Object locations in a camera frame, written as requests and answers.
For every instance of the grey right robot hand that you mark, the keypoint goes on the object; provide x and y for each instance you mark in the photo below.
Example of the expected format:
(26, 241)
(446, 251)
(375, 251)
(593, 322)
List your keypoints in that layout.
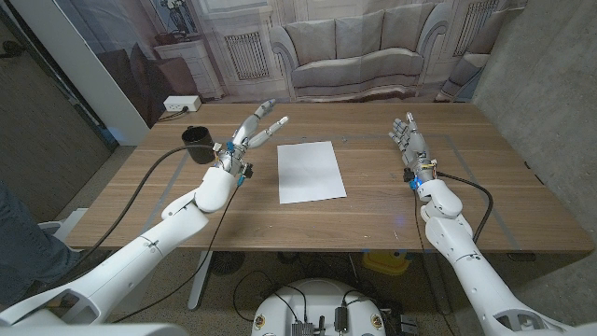
(415, 149)

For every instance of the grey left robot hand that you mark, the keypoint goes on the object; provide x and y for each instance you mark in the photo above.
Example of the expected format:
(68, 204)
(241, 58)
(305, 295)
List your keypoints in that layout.
(235, 154)

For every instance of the white paper sheet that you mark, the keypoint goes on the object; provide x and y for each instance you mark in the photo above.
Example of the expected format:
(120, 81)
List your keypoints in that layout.
(310, 172)

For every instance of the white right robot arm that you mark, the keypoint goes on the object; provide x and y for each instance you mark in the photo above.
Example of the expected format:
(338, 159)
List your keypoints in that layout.
(480, 280)

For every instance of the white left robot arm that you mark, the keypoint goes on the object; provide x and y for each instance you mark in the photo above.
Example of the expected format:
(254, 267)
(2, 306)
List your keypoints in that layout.
(140, 254)

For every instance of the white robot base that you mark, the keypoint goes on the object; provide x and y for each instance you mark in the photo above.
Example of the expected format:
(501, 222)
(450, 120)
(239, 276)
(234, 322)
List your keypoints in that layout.
(317, 303)

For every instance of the black cup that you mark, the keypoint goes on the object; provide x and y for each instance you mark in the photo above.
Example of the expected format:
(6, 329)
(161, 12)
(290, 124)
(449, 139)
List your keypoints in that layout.
(198, 135)

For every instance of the white power strip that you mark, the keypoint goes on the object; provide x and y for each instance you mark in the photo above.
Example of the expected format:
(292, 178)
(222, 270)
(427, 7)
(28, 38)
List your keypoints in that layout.
(182, 103)

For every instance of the black round floor fan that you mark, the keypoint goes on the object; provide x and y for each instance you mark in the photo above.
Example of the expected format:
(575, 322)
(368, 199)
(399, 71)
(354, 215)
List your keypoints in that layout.
(227, 262)

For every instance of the yellow object under table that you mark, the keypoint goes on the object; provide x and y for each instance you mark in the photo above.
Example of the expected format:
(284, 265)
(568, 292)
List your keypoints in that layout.
(387, 262)

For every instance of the printed living room backdrop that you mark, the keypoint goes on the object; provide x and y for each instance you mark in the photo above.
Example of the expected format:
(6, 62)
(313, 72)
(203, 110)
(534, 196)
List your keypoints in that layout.
(354, 46)

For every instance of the metal table leg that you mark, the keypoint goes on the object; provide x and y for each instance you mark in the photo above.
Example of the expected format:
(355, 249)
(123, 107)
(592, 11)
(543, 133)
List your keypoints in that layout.
(436, 289)
(199, 284)

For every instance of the white robot torso edge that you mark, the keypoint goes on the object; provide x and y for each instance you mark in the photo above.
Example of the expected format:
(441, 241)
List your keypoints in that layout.
(93, 330)

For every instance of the person in blue jeans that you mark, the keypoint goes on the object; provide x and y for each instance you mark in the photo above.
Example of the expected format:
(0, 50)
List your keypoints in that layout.
(28, 247)

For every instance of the white wall column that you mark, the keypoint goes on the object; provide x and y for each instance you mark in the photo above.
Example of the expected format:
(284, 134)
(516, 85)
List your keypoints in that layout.
(93, 79)

